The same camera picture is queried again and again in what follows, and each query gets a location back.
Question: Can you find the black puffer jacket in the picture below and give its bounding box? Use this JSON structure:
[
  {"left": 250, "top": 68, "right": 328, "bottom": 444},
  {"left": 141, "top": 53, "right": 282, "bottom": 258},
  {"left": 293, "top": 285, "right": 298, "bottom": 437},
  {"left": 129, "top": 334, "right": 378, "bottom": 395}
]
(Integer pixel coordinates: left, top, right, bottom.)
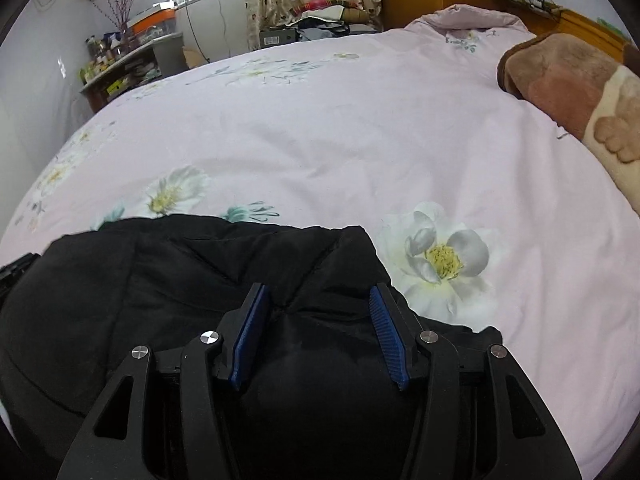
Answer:
[{"left": 1, "top": 216, "right": 501, "bottom": 479}]

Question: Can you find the clothes pile by window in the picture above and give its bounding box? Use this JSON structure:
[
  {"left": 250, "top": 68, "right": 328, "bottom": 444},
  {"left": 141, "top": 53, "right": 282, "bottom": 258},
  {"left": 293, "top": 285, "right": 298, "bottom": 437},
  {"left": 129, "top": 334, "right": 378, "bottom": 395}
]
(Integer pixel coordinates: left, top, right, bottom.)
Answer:
[{"left": 258, "top": 4, "right": 382, "bottom": 49}]

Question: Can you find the pink floral bed cover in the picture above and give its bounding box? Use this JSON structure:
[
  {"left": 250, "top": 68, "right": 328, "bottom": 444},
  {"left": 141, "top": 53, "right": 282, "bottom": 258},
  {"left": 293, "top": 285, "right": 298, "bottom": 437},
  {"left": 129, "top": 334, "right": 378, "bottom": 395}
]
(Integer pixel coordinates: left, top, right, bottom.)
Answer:
[{"left": 1, "top": 6, "right": 639, "bottom": 479}]

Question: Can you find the wooden shelf with clutter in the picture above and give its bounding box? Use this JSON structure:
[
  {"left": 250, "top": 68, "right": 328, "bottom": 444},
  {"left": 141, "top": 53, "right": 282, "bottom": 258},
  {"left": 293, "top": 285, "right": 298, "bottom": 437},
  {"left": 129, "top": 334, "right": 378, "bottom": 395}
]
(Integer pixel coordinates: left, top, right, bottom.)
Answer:
[{"left": 80, "top": 32, "right": 188, "bottom": 113}]

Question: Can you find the orange plastic storage box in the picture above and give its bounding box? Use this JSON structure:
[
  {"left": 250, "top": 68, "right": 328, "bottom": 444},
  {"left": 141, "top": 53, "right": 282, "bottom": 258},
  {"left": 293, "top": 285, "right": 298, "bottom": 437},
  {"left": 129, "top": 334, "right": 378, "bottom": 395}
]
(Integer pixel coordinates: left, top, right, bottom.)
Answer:
[{"left": 128, "top": 4, "right": 176, "bottom": 47}]

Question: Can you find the pink blossom branches vase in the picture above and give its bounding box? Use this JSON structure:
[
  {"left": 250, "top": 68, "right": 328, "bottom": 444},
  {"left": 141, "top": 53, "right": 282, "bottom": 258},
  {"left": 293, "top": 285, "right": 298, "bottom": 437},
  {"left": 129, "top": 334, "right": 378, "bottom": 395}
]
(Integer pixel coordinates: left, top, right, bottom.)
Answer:
[{"left": 91, "top": 0, "right": 136, "bottom": 52}]

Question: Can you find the bear print plush blanket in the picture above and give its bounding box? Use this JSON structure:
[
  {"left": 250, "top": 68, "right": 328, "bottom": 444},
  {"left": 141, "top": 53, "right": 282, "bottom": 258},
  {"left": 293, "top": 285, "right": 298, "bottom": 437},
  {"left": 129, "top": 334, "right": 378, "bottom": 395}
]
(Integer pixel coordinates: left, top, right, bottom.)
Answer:
[{"left": 497, "top": 32, "right": 639, "bottom": 210}]

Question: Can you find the wooden headboard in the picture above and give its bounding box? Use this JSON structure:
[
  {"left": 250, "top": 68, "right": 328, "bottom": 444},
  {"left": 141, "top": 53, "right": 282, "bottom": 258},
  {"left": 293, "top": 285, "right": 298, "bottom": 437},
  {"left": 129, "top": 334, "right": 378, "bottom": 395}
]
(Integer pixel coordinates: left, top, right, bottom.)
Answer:
[{"left": 519, "top": 8, "right": 637, "bottom": 64}]

